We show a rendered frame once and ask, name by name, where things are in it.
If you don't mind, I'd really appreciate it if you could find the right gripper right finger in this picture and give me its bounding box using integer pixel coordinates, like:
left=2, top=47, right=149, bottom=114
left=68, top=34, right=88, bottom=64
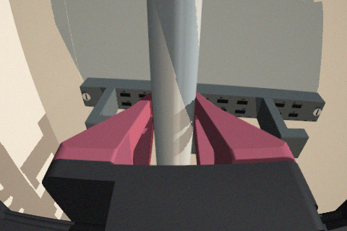
left=193, top=92, right=296, bottom=165

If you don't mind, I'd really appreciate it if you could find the dark grey wall rack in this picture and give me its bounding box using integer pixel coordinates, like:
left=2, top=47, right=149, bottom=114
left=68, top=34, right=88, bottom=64
left=80, top=77, right=325, bottom=158

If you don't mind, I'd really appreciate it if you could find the tan wall panel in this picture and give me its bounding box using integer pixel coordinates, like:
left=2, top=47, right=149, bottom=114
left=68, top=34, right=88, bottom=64
left=9, top=0, right=347, bottom=214

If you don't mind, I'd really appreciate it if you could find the grey metal bar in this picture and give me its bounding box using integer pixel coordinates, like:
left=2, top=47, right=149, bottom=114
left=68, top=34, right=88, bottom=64
left=147, top=0, right=202, bottom=165

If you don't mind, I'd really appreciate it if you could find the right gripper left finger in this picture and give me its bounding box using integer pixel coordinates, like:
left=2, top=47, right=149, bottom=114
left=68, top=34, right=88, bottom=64
left=52, top=92, right=154, bottom=165

